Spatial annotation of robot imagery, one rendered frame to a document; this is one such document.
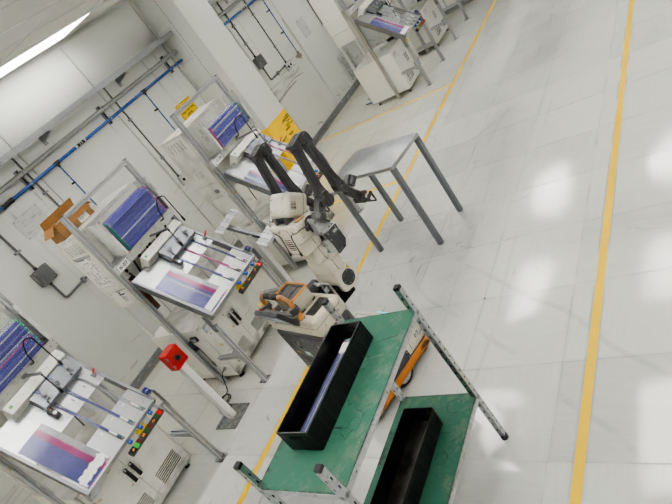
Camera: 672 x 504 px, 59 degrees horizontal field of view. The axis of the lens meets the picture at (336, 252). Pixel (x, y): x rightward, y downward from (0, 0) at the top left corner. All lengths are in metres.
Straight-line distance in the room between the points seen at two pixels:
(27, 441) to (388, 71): 6.38
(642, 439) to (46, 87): 5.92
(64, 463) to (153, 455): 0.72
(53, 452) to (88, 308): 2.36
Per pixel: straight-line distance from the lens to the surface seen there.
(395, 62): 8.47
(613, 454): 3.03
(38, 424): 4.30
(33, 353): 4.39
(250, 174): 5.64
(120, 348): 6.39
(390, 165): 4.52
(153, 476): 4.63
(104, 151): 6.80
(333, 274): 3.62
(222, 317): 5.03
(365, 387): 2.47
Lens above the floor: 2.42
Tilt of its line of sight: 25 degrees down
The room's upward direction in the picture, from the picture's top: 37 degrees counter-clockwise
